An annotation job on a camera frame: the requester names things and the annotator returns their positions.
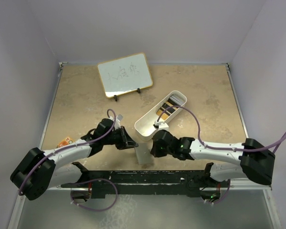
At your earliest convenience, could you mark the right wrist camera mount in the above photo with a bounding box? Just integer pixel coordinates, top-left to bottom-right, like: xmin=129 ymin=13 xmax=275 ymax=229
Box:
xmin=153 ymin=120 xmax=169 ymax=131

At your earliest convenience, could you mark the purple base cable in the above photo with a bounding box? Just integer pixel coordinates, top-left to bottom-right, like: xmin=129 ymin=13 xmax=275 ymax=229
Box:
xmin=70 ymin=177 xmax=120 ymax=212
xmin=204 ymin=178 xmax=232 ymax=206

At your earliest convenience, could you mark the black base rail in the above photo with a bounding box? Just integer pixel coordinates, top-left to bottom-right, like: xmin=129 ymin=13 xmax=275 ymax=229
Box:
xmin=62 ymin=170 xmax=228 ymax=198

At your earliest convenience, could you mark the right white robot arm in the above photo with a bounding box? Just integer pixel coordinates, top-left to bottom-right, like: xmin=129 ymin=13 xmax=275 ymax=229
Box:
xmin=151 ymin=130 xmax=275 ymax=187

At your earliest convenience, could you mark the orange card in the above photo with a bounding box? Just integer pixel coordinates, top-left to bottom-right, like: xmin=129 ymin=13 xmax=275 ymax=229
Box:
xmin=57 ymin=136 xmax=73 ymax=148

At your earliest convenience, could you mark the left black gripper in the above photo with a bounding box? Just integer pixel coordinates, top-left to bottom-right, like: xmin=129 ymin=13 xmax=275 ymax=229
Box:
xmin=102 ymin=125 xmax=137 ymax=150

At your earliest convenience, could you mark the small whiteboard wooden frame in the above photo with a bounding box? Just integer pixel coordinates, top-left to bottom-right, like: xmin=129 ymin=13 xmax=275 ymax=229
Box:
xmin=97 ymin=52 xmax=153 ymax=98

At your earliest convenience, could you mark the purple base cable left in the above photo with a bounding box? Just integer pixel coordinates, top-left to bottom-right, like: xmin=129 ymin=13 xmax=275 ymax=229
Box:
xmin=70 ymin=177 xmax=120 ymax=212

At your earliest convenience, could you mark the white oblong plastic tray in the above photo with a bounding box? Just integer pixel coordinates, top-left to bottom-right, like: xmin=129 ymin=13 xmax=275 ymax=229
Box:
xmin=134 ymin=91 xmax=187 ymax=142

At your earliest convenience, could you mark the grey card holder wallet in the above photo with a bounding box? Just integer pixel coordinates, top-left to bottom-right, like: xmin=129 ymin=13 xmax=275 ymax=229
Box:
xmin=135 ymin=143 xmax=153 ymax=165

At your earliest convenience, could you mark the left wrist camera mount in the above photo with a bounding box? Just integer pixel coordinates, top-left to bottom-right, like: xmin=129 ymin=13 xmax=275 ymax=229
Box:
xmin=108 ymin=114 xmax=123 ymax=129

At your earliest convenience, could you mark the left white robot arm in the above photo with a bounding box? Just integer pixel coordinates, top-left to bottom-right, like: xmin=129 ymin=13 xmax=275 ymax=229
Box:
xmin=10 ymin=118 xmax=138 ymax=200

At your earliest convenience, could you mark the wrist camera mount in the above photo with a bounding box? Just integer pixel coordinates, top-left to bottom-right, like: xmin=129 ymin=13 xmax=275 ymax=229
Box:
xmin=108 ymin=114 xmax=123 ymax=129
xmin=153 ymin=120 xmax=169 ymax=131

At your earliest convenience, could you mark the gold black striped card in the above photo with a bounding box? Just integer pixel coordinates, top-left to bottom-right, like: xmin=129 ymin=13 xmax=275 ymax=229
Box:
xmin=156 ymin=101 xmax=177 ymax=120

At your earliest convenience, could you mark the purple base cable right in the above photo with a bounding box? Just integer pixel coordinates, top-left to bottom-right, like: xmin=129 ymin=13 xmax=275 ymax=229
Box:
xmin=204 ymin=178 xmax=232 ymax=206

